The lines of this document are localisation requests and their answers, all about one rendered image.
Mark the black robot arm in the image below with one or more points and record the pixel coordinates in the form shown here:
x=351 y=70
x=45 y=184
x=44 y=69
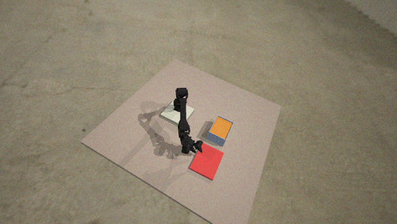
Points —
x=180 y=106

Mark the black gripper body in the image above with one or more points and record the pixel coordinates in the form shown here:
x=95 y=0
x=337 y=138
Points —
x=196 y=145

